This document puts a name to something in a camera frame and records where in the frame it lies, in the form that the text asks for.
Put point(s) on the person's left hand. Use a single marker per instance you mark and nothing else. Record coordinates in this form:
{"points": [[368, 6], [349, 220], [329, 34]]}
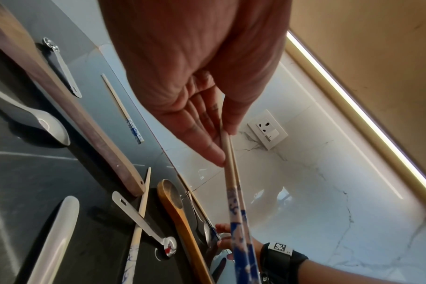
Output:
{"points": [[185, 55]]}

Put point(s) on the person's right hand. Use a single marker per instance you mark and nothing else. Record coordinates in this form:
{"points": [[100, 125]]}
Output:
{"points": [[224, 235]]}

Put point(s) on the person's right forearm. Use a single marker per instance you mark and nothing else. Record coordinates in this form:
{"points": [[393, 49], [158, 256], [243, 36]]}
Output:
{"points": [[318, 273]]}

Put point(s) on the wooden spoon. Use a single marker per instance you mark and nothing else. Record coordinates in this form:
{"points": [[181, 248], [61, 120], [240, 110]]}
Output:
{"points": [[185, 230]]}

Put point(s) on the black wristband with tag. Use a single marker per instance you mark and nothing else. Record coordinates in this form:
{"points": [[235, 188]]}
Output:
{"points": [[281, 263]]}

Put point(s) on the metal measuring spoon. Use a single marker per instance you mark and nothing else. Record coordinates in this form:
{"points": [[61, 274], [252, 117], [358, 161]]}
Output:
{"points": [[63, 69], [139, 219]]}

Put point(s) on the white ceramic spoon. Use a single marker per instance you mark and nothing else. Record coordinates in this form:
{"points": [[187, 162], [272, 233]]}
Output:
{"points": [[41, 122], [55, 241]]}

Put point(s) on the LED light strip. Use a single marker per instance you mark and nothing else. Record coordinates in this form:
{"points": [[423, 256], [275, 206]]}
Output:
{"points": [[360, 111]]}

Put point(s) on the white wall socket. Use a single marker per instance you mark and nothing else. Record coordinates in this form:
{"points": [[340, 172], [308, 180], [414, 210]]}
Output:
{"points": [[267, 130]]}

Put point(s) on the wooden wall cabinet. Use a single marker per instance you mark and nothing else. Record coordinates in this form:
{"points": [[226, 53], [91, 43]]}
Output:
{"points": [[374, 41]]}

